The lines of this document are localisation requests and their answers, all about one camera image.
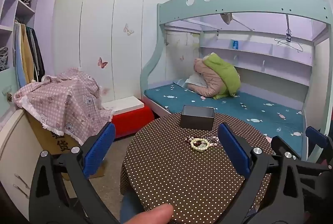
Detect light blue hanging garment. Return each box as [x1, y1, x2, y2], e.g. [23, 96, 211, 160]
[12, 21, 27, 87]

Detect wire clothes hanger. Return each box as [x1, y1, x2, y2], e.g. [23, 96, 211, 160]
[274, 36, 304, 53]

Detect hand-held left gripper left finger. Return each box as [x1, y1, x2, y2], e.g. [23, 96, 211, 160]
[29, 122, 121, 224]

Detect black square box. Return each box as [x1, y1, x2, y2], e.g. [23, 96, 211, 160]
[180, 105, 216, 131]

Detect white wardrobe doors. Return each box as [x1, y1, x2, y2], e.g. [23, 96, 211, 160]
[53, 0, 170, 104]

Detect green padded jacket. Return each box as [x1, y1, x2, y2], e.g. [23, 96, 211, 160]
[204, 53, 241, 100]

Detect person's left hand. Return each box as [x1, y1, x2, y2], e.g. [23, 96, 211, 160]
[144, 203, 174, 224]

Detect white drawer cabinet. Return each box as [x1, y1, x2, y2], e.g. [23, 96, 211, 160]
[0, 110, 35, 220]

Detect pink checked bear blanket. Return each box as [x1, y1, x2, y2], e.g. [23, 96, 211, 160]
[14, 67, 114, 146]

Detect cardboard box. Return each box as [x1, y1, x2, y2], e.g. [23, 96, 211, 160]
[27, 110, 108, 181]

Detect dark thin bead necklace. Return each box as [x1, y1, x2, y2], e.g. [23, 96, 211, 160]
[203, 133, 219, 148]

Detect dark hanging garments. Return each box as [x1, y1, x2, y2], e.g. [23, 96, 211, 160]
[26, 26, 46, 82]

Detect pale blue pillow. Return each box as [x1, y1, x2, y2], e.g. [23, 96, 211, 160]
[173, 74, 209, 90]

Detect teal bunk bed frame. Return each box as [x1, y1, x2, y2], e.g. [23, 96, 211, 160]
[140, 0, 333, 162]

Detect red storage stool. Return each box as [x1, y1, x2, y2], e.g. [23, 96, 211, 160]
[111, 106, 155, 139]

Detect person's blue trouser leg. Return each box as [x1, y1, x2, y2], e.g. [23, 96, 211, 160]
[120, 191, 157, 224]

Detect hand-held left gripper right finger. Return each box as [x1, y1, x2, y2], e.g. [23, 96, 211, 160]
[217, 122, 308, 224]

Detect white board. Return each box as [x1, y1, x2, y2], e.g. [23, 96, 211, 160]
[100, 96, 145, 115]

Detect lilac open shelving unit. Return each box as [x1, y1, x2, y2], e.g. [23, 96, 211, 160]
[0, 0, 43, 74]

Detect cream bead bracelet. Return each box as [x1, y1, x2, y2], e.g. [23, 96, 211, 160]
[190, 137, 210, 153]

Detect yellow hanging garment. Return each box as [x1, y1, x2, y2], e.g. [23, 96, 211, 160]
[20, 24, 36, 84]

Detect blue candy print mattress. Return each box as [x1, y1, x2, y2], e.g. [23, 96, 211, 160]
[144, 83, 305, 160]

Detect beige hanging cloth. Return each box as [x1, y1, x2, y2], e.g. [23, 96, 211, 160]
[220, 13, 234, 25]

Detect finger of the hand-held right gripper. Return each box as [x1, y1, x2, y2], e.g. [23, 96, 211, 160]
[305, 126, 333, 162]
[271, 136, 300, 160]

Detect pale butterfly wall sticker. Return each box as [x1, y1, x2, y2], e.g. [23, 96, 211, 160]
[123, 23, 135, 36]

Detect brown polka dot tablecloth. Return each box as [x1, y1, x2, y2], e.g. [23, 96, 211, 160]
[120, 112, 274, 223]

